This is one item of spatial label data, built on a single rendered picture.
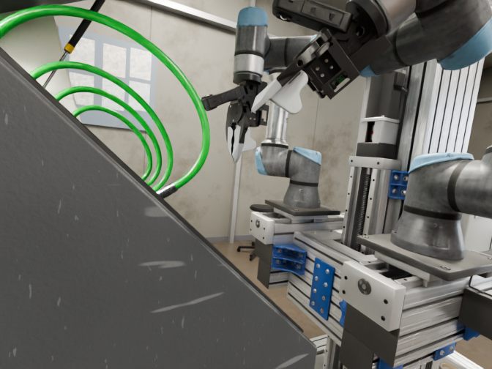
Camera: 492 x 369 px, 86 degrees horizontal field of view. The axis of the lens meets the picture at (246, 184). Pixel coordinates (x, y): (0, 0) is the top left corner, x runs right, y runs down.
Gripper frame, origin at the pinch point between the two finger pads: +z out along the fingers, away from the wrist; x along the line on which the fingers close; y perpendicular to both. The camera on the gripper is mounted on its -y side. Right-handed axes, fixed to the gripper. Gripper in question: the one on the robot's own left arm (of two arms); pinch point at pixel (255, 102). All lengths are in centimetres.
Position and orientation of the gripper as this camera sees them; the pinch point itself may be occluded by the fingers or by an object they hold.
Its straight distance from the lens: 45.0
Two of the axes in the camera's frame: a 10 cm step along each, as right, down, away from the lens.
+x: 0.6, -3.3, 9.4
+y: 6.7, 7.2, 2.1
